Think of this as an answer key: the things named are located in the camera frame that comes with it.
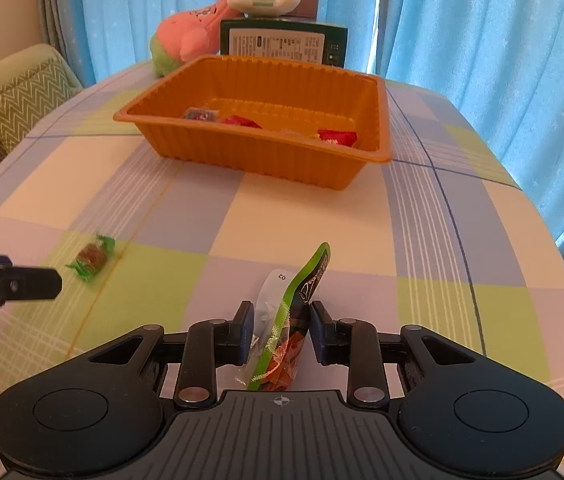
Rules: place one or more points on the pink and green plush toy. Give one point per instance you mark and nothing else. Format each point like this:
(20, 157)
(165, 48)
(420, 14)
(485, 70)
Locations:
(187, 35)

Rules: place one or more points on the silver and green snack bag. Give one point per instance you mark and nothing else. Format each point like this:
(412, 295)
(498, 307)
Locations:
(287, 350)

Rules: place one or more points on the orange plastic tray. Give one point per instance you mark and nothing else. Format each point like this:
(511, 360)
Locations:
(262, 155)

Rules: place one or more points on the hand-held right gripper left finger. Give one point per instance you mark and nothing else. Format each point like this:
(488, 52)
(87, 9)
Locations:
(244, 332)

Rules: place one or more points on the red printed snack packet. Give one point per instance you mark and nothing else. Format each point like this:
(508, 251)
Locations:
(337, 136)

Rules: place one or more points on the grey curtain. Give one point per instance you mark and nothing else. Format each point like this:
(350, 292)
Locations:
(62, 10)

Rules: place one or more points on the dark green box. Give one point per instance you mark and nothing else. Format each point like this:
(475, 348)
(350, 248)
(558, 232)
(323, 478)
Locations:
(334, 42)

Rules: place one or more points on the plain red snack packet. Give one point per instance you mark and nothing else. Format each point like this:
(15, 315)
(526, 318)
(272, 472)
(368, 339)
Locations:
(239, 121)

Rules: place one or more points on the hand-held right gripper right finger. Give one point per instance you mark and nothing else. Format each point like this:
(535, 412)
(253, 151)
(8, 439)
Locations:
(316, 330)

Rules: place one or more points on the blue star-print curtain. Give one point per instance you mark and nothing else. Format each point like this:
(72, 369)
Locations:
(486, 60)
(122, 10)

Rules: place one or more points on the checked pastel tablecloth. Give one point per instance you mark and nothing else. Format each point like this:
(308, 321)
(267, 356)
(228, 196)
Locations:
(312, 230)

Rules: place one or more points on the light green sofa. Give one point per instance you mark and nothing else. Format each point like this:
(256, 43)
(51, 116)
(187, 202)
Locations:
(22, 57)

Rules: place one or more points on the green candy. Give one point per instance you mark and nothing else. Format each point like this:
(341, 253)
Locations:
(91, 256)

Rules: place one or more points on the green zigzag pillow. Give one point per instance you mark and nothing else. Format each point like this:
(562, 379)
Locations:
(17, 105)

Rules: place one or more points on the clear pack of dark snacks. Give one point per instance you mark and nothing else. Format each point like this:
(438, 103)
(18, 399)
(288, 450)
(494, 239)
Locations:
(200, 114)

